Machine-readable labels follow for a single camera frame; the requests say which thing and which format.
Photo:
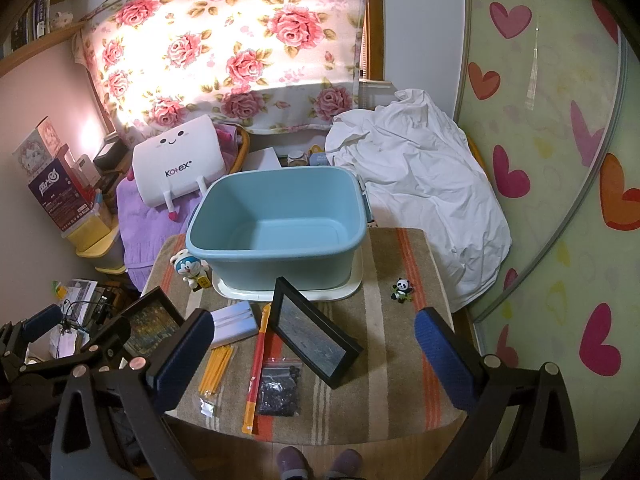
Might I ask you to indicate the pink cartoon box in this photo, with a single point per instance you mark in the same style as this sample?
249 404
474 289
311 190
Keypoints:
35 145

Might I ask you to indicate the small white device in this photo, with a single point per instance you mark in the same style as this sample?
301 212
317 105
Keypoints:
86 170

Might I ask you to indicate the wooden bookshelf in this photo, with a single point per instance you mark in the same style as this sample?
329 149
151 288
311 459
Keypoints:
50 40

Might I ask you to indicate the dark purple box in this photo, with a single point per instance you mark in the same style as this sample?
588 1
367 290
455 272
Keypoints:
55 195

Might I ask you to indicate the bundle of yellow pencils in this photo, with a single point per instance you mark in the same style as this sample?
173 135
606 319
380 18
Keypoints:
217 365

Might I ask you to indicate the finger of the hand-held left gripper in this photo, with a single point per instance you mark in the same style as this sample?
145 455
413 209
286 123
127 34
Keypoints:
42 317
114 334

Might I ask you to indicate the white plush pillow with face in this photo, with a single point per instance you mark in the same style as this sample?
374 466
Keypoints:
175 155

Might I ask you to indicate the clear box yellow contents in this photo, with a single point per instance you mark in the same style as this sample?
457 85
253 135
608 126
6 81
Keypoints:
90 230

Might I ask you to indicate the blue white cat figurine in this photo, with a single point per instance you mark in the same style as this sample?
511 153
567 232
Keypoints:
187 267

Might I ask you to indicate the zip bag of black parts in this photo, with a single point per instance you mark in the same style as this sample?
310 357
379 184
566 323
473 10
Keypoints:
280 390

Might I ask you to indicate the rose print blanket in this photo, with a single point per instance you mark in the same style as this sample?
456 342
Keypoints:
225 35

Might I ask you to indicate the blue plastic basin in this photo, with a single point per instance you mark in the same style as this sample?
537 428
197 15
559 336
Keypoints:
280 260

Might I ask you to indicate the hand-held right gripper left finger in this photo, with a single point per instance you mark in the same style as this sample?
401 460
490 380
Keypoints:
185 355

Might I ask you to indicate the purple blanket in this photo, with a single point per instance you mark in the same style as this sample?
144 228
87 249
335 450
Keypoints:
145 230

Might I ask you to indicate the heart print sliding door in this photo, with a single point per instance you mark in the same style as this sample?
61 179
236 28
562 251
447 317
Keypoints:
550 160

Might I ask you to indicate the white power bank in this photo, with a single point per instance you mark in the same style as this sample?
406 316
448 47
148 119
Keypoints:
235 327

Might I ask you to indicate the white cardboard box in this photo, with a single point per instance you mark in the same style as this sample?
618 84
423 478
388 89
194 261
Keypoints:
265 160

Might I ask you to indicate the black frame autumn picture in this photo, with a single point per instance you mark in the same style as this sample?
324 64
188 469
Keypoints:
150 317

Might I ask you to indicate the white bed sheet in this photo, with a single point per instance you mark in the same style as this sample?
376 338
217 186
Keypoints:
425 185

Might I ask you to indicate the black box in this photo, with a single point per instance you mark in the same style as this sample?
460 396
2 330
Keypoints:
110 155

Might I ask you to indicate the striped cloth covered desktop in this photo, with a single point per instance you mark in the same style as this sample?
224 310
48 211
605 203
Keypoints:
380 340

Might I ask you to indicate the small panda figurine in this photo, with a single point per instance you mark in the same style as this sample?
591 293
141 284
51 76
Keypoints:
401 287

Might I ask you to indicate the white plastic tray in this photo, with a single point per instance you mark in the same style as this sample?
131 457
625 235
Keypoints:
300 294

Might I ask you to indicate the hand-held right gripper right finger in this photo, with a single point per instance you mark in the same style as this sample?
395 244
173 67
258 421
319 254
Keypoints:
445 360

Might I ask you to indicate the purple slipper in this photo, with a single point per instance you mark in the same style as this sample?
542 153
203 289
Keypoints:
345 462
295 462

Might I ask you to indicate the pile of papers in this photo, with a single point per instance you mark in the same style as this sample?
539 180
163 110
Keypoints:
75 292

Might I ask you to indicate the long red orange packet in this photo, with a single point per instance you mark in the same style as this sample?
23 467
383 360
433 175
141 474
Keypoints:
256 360

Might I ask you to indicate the row of books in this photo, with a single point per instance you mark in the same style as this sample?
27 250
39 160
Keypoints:
30 22

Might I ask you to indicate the black frame blue picture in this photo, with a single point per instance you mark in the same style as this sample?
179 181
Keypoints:
310 330

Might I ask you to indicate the grey bin yellow lid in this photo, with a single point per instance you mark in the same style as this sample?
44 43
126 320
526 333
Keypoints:
107 255

